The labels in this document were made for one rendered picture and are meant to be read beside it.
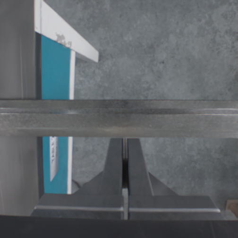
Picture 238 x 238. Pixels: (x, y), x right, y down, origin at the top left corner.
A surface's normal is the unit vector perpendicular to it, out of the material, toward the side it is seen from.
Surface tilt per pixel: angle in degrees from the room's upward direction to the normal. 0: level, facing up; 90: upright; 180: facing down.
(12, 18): 0
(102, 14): 0
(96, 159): 0
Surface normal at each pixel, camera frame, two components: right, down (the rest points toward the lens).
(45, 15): 0.99, 0.11
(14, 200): -0.03, 0.25
